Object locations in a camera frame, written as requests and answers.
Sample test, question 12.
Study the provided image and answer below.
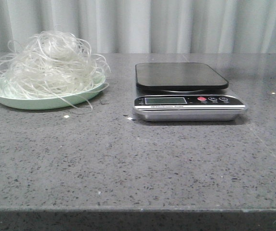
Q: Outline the light green round plate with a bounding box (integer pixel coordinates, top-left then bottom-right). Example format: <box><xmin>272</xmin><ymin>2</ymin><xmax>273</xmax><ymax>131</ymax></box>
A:
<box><xmin>0</xmin><ymin>77</ymin><xmax>108</xmax><ymax>110</ymax></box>

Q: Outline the white pleated curtain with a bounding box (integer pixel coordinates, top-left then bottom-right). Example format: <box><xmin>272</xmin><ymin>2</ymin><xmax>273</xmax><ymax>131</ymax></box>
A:
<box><xmin>0</xmin><ymin>0</ymin><xmax>276</xmax><ymax>53</ymax></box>

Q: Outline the white vermicelli noodle bundle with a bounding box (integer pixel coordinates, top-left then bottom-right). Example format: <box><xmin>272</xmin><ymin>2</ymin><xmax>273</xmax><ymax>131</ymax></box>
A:
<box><xmin>0</xmin><ymin>31</ymin><xmax>110</xmax><ymax>99</ymax></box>

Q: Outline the black silver kitchen scale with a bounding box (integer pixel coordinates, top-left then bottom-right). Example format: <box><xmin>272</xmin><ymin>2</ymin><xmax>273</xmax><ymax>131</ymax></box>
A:
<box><xmin>133</xmin><ymin>63</ymin><xmax>248</xmax><ymax>122</ymax></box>

